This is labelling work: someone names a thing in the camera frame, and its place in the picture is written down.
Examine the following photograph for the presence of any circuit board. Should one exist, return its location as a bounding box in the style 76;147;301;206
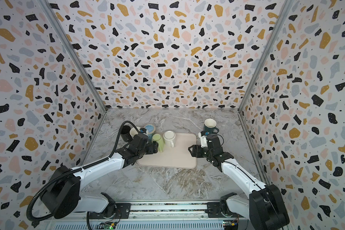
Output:
223;220;238;230
97;222;117;230

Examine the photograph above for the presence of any grey mug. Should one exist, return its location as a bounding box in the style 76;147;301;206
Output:
129;127;140;137

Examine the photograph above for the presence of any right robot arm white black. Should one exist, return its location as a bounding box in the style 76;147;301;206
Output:
188;131;290;230

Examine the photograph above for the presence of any beige plastic tray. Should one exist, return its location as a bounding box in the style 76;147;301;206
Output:
137;133;197;169

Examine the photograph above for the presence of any light green mug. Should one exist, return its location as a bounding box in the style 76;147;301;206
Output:
152;134;165;152

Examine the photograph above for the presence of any left circuit board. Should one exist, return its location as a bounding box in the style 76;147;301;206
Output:
97;222;117;230

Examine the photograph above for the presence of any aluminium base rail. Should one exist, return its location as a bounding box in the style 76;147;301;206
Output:
40;200;255;230

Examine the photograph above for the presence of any blue butterfly mug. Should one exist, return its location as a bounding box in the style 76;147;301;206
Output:
144;124;156;140

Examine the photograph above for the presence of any white cream mug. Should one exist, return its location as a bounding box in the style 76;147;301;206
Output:
163;130;176;148

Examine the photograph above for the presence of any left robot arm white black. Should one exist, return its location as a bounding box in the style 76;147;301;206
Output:
39;134;159;219

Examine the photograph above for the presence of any dark green faceted mug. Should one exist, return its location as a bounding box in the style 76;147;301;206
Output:
204;118;219;134

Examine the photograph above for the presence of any black mug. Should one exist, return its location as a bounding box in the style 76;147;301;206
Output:
120;125;133;143

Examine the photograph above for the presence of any right circuit board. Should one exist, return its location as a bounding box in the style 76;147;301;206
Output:
223;220;238;230

